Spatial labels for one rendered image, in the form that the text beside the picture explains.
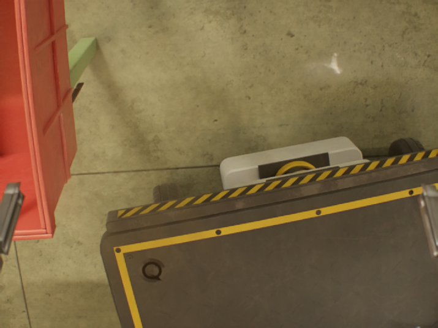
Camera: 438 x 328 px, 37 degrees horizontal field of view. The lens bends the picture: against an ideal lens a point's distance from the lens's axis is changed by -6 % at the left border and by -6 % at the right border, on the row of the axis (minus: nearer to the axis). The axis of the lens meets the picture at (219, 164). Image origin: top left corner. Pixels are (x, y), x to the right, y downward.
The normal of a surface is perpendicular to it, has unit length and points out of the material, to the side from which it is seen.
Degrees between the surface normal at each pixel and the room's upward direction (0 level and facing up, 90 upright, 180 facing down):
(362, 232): 0
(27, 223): 90
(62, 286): 0
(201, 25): 0
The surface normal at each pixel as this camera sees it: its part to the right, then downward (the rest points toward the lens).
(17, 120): 0.09, 0.30
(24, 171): -0.06, -0.95
